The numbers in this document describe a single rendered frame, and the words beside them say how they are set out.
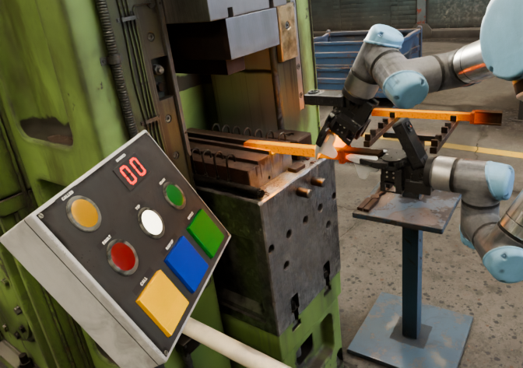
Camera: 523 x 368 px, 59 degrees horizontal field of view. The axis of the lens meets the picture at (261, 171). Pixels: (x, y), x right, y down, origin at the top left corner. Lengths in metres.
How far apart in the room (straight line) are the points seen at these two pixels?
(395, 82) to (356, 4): 8.88
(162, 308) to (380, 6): 9.05
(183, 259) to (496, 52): 0.56
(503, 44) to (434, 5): 8.51
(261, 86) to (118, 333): 1.03
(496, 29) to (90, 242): 0.60
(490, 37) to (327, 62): 4.63
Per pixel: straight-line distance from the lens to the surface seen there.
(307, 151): 1.20
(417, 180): 1.10
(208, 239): 0.88
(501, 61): 0.62
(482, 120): 1.71
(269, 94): 1.54
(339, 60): 5.17
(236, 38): 1.14
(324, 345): 1.83
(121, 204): 0.77
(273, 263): 1.29
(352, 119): 1.10
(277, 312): 1.38
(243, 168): 1.23
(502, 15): 0.63
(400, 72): 0.94
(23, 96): 1.40
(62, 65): 1.09
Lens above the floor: 1.45
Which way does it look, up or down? 23 degrees down
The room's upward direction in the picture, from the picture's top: 8 degrees counter-clockwise
